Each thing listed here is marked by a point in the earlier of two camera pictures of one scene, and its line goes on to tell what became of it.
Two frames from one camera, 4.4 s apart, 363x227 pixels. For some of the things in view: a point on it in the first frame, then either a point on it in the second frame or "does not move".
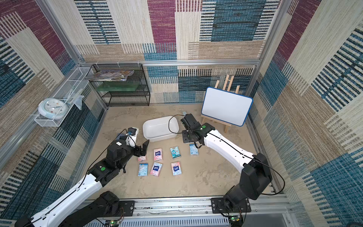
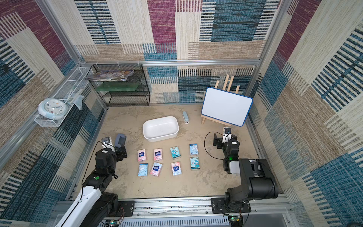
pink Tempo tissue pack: x=142 y=159 does not move
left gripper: x=137 y=152 -> x=119 y=156
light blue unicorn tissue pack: x=193 y=149 does not move
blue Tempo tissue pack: x=156 y=169 does not move
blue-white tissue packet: x=158 y=155 does not move
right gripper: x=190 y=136 -> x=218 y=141
